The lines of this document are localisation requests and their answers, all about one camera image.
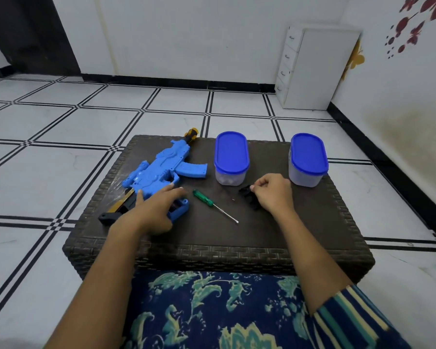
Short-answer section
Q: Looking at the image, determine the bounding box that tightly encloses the dark brown wicker table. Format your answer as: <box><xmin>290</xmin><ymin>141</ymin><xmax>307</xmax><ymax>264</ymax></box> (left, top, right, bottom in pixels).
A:
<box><xmin>62</xmin><ymin>134</ymin><xmax>375</xmax><ymax>284</ymax></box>

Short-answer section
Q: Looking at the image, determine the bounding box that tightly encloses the yellow butterfly wall sticker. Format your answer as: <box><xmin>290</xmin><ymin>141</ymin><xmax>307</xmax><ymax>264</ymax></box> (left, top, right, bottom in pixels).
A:
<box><xmin>341</xmin><ymin>38</ymin><xmax>366</xmax><ymax>81</ymax></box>

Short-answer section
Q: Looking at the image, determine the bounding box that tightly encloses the green handled screwdriver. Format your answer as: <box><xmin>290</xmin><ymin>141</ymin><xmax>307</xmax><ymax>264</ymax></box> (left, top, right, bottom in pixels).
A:
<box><xmin>192</xmin><ymin>189</ymin><xmax>240</xmax><ymax>225</ymax></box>

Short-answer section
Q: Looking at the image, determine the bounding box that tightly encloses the blue floral dress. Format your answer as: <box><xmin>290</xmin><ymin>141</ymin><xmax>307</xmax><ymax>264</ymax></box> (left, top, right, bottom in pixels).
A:
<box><xmin>122</xmin><ymin>270</ymin><xmax>313</xmax><ymax>349</ymax></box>

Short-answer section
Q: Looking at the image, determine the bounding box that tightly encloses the person's left hand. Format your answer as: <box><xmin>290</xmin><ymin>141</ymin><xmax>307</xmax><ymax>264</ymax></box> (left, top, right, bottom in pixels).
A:
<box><xmin>110</xmin><ymin>185</ymin><xmax>188</xmax><ymax>237</ymax></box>

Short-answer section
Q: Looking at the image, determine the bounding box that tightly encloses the dark door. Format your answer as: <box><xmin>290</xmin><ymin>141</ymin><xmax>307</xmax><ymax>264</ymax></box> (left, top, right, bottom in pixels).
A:
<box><xmin>0</xmin><ymin>0</ymin><xmax>81</xmax><ymax>77</ymax></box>

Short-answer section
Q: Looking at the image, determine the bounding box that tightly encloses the striped right sleeve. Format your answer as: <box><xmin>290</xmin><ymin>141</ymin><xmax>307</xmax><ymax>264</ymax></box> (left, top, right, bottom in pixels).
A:
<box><xmin>305</xmin><ymin>285</ymin><xmax>411</xmax><ymax>349</ymax></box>

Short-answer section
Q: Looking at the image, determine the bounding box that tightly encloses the labelled container with blue lid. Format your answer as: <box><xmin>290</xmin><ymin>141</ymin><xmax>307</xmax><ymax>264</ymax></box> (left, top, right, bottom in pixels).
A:
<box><xmin>288</xmin><ymin>132</ymin><xmax>329</xmax><ymax>188</ymax></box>

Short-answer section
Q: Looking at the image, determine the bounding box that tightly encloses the person's right forearm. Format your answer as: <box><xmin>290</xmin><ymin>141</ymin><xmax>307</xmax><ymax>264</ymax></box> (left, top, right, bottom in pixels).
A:
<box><xmin>276</xmin><ymin>208</ymin><xmax>354</xmax><ymax>317</ymax></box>

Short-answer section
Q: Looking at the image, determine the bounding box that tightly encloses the white drawer cabinet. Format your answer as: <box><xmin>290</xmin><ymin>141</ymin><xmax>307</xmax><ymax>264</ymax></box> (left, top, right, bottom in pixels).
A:
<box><xmin>274</xmin><ymin>23</ymin><xmax>362</xmax><ymax>111</ymax></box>

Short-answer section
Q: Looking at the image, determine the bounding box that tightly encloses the black battery cover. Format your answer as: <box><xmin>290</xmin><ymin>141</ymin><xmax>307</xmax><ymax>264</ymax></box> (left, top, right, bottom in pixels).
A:
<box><xmin>238</xmin><ymin>185</ymin><xmax>262</xmax><ymax>210</ymax></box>

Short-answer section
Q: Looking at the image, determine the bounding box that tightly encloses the person's right hand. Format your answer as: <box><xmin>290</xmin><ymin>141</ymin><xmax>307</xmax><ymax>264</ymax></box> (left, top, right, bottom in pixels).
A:
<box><xmin>249</xmin><ymin>173</ymin><xmax>295</xmax><ymax>216</ymax></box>

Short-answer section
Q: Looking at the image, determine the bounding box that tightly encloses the clear container with blue lid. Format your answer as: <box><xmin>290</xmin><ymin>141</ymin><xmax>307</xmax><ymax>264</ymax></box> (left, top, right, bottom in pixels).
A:
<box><xmin>214</xmin><ymin>131</ymin><xmax>250</xmax><ymax>187</ymax></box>

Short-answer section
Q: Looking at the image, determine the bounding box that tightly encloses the blue toy gun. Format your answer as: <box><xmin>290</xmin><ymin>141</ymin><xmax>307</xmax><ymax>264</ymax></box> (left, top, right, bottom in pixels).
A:
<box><xmin>98</xmin><ymin>127</ymin><xmax>208</xmax><ymax>226</ymax></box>

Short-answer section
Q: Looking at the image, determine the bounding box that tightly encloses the person's left forearm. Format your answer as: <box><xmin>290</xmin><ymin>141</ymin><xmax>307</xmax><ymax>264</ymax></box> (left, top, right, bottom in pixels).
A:
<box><xmin>43</xmin><ymin>223</ymin><xmax>150</xmax><ymax>349</ymax></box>

